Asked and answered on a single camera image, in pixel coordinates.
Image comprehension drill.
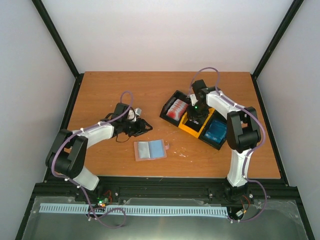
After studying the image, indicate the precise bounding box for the black card bin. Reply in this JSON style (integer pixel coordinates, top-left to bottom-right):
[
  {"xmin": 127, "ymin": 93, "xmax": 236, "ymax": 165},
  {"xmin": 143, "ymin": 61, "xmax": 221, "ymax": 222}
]
[
  {"xmin": 198, "ymin": 116, "xmax": 227, "ymax": 150},
  {"xmin": 159, "ymin": 90, "xmax": 191, "ymax": 127}
]

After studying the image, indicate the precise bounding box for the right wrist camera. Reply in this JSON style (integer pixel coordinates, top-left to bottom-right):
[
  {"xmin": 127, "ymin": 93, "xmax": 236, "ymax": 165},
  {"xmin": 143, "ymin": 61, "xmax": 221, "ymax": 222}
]
[{"xmin": 189, "ymin": 94, "xmax": 198, "ymax": 106}]

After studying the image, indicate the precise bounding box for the black right card bin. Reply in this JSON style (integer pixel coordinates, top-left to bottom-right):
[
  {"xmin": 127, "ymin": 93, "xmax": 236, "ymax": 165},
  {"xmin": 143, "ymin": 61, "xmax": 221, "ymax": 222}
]
[{"xmin": 198, "ymin": 116, "xmax": 227, "ymax": 150}]

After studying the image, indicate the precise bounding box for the black left card bin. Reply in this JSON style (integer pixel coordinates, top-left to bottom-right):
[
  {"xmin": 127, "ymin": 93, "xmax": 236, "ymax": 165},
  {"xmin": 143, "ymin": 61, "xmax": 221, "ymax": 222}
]
[{"xmin": 159, "ymin": 90, "xmax": 191, "ymax": 127}]

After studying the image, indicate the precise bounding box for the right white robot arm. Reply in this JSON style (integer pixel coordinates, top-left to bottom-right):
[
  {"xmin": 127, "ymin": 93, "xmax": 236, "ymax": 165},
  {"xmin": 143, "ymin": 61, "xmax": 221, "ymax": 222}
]
[{"xmin": 186, "ymin": 79, "xmax": 263, "ymax": 203}]

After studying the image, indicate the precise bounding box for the black frame post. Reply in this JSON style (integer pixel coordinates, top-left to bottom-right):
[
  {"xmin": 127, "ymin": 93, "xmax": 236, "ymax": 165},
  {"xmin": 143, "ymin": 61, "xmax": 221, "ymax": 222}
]
[
  {"xmin": 31, "ymin": 0, "xmax": 81, "ymax": 79},
  {"xmin": 251, "ymin": 0, "xmax": 305, "ymax": 77}
]

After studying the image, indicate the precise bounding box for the thin black cable loop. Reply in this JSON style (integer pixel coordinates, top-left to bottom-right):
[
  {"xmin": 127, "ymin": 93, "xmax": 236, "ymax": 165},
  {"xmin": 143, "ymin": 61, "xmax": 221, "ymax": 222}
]
[{"xmin": 115, "ymin": 132, "xmax": 133, "ymax": 144}]

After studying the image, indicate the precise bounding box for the red white card stack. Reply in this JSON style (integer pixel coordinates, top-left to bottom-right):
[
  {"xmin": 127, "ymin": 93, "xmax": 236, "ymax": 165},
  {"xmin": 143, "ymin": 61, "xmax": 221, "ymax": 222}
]
[{"xmin": 166, "ymin": 99, "xmax": 188, "ymax": 121}]

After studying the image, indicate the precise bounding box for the blue card stack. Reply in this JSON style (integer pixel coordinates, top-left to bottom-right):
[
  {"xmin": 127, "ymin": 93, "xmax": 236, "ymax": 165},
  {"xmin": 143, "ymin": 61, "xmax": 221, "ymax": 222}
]
[{"xmin": 204, "ymin": 119, "xmax": 227, "ymax": 144}]

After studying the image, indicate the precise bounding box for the right black frame post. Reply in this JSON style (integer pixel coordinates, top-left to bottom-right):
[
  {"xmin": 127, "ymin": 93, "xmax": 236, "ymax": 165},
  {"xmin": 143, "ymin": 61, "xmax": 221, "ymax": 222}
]
[{"xmin": 251, "ymin": 0, "xmax": 305, "ymax": 77}]

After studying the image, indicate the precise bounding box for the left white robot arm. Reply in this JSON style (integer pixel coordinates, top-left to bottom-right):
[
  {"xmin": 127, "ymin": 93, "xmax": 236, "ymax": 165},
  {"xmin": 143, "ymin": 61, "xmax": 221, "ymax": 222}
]
[{"xmin": 45, "ymin": 102, "xmax": 153, "ymax": 202}]

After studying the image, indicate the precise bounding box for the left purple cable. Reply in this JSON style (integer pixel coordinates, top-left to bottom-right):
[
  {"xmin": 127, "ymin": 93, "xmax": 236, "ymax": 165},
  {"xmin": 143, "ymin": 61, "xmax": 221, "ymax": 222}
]
[{"xmin": 51, "ymin": 90, "xmax": 134, "ymax": 229}]

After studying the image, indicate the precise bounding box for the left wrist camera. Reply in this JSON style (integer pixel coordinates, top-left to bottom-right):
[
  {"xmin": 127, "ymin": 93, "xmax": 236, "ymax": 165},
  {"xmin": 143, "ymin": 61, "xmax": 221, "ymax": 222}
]
[{"xmin": 127, "ymin": 108, "xmax": 142, "ymax": 122}]

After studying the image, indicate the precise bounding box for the light blue cable duct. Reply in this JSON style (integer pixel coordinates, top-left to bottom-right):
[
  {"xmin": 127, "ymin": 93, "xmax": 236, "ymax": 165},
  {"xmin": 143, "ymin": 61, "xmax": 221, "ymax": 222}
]
[{"xmin": 39, "ymin": 203, "xmax": 228, "ymax": 218}]

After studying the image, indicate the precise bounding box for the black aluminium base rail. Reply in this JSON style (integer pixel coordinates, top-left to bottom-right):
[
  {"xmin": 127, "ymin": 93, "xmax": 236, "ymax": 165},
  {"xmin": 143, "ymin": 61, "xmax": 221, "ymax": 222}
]
[{"xmin": 32, "ymin": 174, "xmax": 300, "ymax": 208}]

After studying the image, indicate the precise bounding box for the left black frame post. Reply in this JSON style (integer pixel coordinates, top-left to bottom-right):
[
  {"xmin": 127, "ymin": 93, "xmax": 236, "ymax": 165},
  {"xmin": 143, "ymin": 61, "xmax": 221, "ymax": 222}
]
[{"xmin": 31, "ymin": 0, "xmax": 81, "ymax": 79}]

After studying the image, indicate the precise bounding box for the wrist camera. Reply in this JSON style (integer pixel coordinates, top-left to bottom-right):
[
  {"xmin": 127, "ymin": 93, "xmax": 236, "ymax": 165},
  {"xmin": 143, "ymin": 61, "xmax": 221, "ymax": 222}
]
[
  {"xmin": 127, "ymin": 108, "xmax": 142, "ymax": 122},
  {"xmin": 189, "ymin": 94, "xmax": 198, "ymax": 106}
]

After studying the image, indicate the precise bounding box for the yellow middle card bin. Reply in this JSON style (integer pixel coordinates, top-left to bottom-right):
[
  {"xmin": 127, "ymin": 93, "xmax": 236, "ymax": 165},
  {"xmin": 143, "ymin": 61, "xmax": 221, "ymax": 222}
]
[{"xmin": 178, "ymin": 108, "xmax": 215, "ymax": 139}]

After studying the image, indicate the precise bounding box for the black card stack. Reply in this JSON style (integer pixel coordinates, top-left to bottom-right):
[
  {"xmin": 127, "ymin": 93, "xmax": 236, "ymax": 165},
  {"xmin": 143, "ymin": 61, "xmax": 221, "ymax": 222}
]
[{"xmin": 185, "ymin": 117, "xmax": 204, "ymax": 132}]

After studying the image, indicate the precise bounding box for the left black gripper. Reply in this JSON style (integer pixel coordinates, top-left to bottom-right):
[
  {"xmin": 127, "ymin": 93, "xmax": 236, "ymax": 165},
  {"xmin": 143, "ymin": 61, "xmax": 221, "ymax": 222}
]
[{"xmin": 122, "ymin": 118, "xmax": 153, "ymax": 138}]

